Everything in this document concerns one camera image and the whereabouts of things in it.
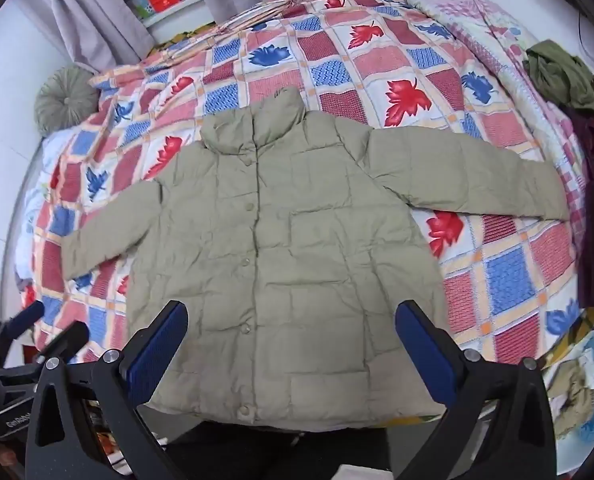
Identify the leaf patterned checkered bedspread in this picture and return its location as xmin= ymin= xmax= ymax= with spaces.
xmin=25 ymin=0 xmax=580 ymax=362

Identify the round green cushion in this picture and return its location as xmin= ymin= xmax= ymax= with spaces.
xmin=34 ymin=65 xmax=100 ymax=138

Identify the olive green garment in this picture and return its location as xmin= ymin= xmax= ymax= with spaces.
xmin=522 ymin=40 xmax=594 ymax=112

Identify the beige puffer jacket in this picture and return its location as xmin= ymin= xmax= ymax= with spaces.
xmin=62 ymin=88 xmax=568 ymax=430

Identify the beige cloth on floor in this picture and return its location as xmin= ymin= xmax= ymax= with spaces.
xmin=547 ymin=356 xmax=594 ymax=439

